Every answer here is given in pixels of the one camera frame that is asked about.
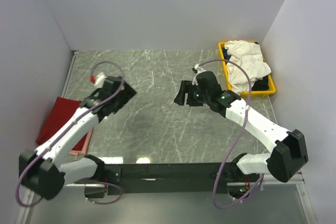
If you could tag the blue garment in bin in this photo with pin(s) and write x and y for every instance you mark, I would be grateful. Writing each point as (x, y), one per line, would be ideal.
(226, 55)

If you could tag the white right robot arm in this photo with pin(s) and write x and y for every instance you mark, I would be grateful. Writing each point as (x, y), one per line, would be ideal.
(287, 151)

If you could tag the yellow plastic bin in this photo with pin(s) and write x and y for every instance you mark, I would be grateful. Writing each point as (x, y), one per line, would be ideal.
(270, 91)

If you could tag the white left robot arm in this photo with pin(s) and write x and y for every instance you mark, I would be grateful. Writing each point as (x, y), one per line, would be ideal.
(43, 170)

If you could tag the red t shirt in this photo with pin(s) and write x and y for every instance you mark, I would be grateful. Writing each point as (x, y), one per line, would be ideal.
(61, 112)

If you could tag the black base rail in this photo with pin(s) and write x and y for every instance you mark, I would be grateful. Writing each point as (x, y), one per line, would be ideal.
(166, 178)

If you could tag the black garment in bin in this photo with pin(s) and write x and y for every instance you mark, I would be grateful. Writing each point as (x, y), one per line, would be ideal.
(261, 84)

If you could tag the folded pink t shirt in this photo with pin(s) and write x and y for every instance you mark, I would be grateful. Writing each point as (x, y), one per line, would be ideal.
(82, 146)

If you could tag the white t shirt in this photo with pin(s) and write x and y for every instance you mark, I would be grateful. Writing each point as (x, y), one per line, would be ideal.
(246, 64)

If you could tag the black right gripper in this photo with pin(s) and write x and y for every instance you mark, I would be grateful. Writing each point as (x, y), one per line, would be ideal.
(187, 86)

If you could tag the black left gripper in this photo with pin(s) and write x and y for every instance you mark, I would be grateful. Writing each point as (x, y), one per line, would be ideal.
(127, 93)

